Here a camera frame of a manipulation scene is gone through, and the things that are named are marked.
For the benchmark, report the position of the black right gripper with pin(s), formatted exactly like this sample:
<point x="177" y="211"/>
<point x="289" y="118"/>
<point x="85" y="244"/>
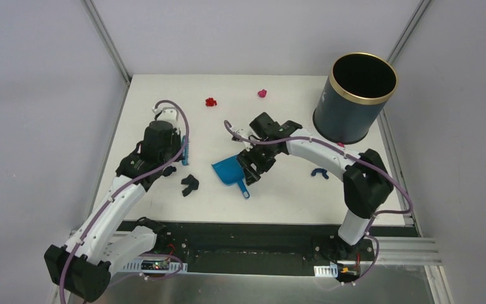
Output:
<point x="246" y="158"/>

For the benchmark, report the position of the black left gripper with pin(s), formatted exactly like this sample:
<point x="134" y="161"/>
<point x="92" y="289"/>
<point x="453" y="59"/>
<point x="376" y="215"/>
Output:
<point x="178" y="148"/>

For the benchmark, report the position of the blue plastic dustpan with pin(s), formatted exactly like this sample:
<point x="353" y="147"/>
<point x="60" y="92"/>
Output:
<point x="230" y="172"/>

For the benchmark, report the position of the blue hand brush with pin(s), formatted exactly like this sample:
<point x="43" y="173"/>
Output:
<point x="185" y="153"/>

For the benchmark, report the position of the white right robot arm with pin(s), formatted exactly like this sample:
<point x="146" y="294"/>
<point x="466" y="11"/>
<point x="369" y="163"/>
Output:
<point x="363" y="175"/>

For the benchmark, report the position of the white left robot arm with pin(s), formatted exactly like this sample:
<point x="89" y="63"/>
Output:
<point x="86" y="263"/>

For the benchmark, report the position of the small black paper scrap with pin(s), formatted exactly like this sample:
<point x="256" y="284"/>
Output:
<point x="167" y="171"/>

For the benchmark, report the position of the large black paper scrap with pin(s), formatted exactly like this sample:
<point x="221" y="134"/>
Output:
<point x="191" y="183"/>

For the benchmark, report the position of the red paper scrap top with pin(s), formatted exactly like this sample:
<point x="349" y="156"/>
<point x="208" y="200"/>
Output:
<point x="210" y="102"/>

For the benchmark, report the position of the blue paper scrap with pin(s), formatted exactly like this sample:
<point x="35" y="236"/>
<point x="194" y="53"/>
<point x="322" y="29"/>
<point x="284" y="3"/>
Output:
<point x="320" y="171"/>

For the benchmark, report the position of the small pink paper scrap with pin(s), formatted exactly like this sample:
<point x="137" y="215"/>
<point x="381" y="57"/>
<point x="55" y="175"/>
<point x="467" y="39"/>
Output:
<point x="262" y="93"/>

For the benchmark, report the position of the dark bin with gold rim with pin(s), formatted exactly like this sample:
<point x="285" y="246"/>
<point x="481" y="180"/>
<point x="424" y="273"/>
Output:
<point x="356" y="91"/>

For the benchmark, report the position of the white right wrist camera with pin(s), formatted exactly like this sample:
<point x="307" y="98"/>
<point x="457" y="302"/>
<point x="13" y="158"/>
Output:
<point x="243" y="133"/>

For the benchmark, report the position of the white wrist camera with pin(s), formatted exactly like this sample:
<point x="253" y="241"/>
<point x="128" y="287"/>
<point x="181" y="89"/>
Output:
<point x="166" y="114"/>
<point x="243" y="133"/>

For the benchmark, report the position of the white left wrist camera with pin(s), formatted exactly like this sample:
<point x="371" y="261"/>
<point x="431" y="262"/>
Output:
<point x="166" y="114"/>

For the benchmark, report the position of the black mounting base plate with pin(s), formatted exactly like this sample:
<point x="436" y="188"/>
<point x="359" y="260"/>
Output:
<point x="258" y="249"/>

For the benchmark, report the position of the left white slotted cable duct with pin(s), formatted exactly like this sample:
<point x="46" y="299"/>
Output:
<point x="154" y="266"/>

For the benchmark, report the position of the white slotted cable duct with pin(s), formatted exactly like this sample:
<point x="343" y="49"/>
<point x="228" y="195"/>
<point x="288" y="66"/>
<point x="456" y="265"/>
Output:
<point x="154" y="266"/>
<point x="330" y="270"/>

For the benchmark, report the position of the right white slotted cable duct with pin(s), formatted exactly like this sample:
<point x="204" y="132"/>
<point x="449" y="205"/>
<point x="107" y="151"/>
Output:
<point x="330" y="270"/>

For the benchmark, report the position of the aluminium frame rail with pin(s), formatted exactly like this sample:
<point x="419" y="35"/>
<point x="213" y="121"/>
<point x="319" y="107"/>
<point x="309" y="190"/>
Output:
<point x="394" y="246"/>

